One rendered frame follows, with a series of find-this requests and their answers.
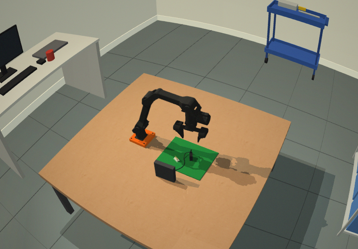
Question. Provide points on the black cooling fan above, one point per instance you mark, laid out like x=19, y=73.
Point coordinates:
x=165, y=171

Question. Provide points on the green circuit board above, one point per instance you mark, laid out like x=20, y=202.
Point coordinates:
x=174, y=155

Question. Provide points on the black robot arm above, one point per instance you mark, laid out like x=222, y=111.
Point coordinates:
x=186, y=103

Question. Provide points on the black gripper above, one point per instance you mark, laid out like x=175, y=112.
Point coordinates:
x=190, y=126

